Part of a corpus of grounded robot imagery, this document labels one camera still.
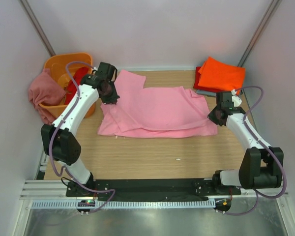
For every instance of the white slotted cable duct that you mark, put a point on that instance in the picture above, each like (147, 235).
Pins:
(90, 204)

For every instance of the orange plastic basket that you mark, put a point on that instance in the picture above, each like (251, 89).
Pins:
(65, 68)

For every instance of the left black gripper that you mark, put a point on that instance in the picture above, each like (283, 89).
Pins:
(110, 96)

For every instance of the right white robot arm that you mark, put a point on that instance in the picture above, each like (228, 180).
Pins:
(262, 164)

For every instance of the dusty pink shirt on basket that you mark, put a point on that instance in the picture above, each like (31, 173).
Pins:
(45, 90)

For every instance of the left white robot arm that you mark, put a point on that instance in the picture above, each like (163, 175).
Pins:
(59, 138)

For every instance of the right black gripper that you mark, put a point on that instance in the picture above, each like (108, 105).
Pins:
(214, 118)

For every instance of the pink t-shirt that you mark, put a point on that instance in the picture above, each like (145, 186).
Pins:
(155, 112)

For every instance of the folded grey t-shirt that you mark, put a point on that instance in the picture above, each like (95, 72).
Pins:
(206, 93)

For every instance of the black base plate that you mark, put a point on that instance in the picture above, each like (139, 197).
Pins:
(154, 190)

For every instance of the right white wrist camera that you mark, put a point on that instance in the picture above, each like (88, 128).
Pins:
(236, 98)

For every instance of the folded orange t-shirt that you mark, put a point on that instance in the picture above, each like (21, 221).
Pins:
(218, 76)

